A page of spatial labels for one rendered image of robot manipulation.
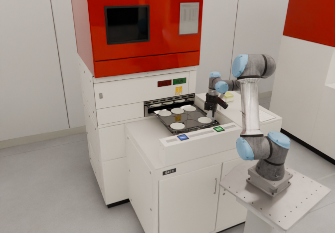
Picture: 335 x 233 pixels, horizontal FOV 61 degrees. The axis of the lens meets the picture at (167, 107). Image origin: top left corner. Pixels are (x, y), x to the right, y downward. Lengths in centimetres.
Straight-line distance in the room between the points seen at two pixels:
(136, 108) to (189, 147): 64
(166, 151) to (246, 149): 48
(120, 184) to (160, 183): 78
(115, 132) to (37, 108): 161
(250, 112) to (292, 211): 52
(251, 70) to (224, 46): 281
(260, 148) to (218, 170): 57
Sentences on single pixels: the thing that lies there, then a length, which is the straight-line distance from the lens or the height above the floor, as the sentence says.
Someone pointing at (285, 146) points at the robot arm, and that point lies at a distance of 155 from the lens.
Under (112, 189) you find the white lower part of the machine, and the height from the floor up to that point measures 22.
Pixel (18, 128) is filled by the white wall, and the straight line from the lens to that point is 378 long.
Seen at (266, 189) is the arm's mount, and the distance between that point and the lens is 165.
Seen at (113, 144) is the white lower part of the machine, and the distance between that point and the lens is 229.
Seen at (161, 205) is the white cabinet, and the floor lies 53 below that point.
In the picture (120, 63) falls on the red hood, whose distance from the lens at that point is 200.
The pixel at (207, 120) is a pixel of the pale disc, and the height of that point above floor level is 90.
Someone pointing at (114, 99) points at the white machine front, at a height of 103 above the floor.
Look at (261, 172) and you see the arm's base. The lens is 163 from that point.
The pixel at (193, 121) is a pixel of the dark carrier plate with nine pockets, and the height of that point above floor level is 90.
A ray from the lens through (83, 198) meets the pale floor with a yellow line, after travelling 284.
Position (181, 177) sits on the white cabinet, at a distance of 185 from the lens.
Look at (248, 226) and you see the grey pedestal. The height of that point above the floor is 51.
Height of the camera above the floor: 185
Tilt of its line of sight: 25 degrees down
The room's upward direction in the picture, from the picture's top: 1 degrees clockwise
